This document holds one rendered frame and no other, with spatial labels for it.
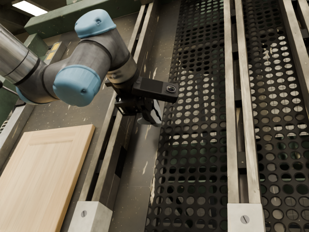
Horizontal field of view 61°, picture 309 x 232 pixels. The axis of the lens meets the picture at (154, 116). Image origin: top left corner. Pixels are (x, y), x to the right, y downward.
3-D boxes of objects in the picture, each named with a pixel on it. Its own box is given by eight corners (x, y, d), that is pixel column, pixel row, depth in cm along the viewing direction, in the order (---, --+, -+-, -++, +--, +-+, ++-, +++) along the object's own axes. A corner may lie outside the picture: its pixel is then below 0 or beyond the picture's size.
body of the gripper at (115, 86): (130, 97, 75) (110, 66, 66) (157, 94, 71) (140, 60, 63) (123, 118, 70) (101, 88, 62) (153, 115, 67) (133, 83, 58)
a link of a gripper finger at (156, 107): (147, 118, 80) (134, 98, 74) (165, 116, 78) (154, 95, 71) (145, 126, 78) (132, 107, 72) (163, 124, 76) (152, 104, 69)
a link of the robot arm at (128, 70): (133, 46, 60) (125, 70, 55) (141, 61, 63) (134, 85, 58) (105, 52, 63) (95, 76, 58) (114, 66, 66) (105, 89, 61)
